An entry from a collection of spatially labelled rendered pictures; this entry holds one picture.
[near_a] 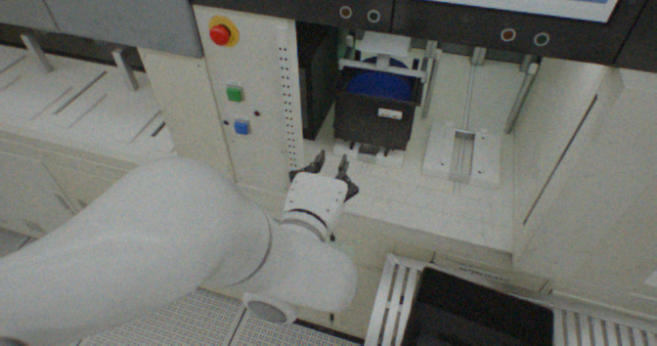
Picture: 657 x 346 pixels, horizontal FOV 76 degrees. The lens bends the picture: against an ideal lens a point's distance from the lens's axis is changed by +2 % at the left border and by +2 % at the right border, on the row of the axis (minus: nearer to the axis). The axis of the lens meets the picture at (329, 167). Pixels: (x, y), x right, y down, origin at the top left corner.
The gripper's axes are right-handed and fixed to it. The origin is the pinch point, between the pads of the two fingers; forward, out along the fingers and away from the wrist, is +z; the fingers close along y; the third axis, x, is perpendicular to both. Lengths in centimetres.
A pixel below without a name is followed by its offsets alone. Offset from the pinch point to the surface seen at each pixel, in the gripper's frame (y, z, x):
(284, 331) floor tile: -23, 9, -119
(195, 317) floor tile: -63, 4, -119
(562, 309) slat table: 58, 8, -43
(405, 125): 10.5, 33.4, -14.9
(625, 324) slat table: 72, 9, -43
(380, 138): 4.4, 33.5, -21.2
